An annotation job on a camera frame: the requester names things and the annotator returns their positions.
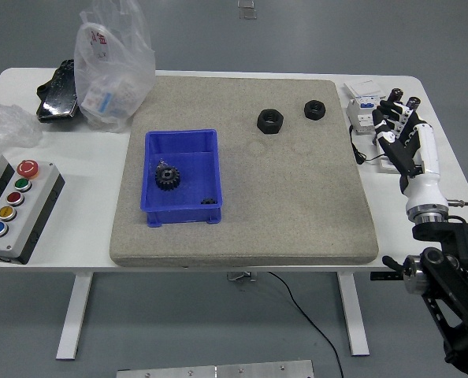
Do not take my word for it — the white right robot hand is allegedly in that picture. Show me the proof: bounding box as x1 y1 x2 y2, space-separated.
370 98 450 213

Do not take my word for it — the black spur gear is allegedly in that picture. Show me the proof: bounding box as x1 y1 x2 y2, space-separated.
154 164 182 193

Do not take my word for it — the small black hex nut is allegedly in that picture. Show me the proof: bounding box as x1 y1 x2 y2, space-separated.
303 99 329 120

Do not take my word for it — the large black hex nut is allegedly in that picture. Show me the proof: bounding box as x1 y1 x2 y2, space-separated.
256 108 285 136

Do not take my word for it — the blue plastic box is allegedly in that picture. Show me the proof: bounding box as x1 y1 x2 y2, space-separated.
139 128 223 228

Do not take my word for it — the grey push-button control box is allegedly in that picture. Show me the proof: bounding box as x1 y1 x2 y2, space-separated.
0 159 66 265

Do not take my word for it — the white circuit breaker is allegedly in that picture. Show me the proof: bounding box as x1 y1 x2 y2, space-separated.
345 98 379 136

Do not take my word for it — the white flat carton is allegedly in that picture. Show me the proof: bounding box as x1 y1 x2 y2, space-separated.
344 78 387 102

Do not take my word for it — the white table leg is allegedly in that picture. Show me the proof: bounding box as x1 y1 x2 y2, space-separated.
336 272 370 358
55 271 94 360

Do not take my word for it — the grey-brown mat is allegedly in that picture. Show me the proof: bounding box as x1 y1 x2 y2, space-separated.
109 75 380 269

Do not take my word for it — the metal floor fixture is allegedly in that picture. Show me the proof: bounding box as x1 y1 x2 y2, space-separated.
236 0 258 20

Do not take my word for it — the metal plate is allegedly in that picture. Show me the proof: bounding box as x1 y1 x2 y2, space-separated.
116 359 314 378

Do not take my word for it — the white plastic bag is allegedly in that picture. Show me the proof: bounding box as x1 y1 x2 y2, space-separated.
73 0 157 134

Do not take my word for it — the white blue carton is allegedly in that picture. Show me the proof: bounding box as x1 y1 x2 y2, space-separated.
81 80 115 116

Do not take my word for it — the glossy black packet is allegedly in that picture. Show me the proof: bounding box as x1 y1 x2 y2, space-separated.
35 58 80 124

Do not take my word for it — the red emergency stop button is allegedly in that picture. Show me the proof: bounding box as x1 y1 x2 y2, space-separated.
16 158 41 180

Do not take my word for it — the crumpled clear plastic wrap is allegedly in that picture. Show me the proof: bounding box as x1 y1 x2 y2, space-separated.
0 103 45 150

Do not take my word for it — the white wall socket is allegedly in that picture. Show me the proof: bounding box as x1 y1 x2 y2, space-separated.
377 154 400 175

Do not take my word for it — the black adapter cord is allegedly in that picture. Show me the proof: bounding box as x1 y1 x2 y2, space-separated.
348 124 384 165

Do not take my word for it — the black floor cable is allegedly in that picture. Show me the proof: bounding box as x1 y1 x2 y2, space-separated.
267 271 344 378

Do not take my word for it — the metal under-table bracket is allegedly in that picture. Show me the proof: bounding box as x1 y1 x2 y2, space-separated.
225 270 258 283

